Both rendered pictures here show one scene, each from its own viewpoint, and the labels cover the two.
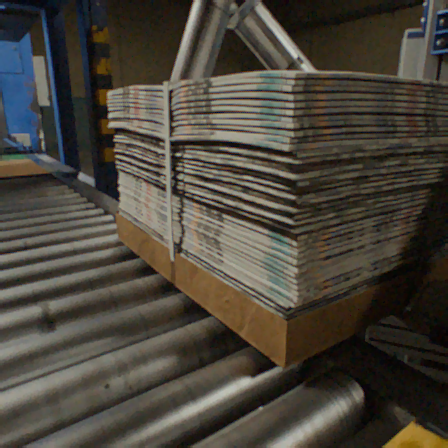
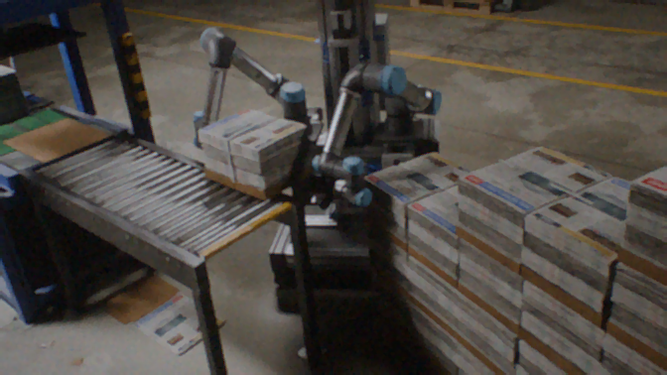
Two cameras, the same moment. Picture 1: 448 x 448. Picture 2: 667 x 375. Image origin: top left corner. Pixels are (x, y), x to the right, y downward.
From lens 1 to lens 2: 223 cm
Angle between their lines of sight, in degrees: 15
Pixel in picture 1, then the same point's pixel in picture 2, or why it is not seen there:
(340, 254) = (273, 177)
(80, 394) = (226, 212)
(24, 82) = not seen: outside the picture
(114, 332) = (224, 202)
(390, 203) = (283, 163)
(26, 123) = not seen: outside the picture
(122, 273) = (214, 188)
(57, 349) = (214, 207)
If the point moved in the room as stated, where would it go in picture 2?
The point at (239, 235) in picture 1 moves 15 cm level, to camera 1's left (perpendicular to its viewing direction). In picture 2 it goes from (252, 176) to (214, 183)
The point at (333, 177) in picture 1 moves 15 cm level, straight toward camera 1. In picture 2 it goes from (268, 164) to (262, 182)
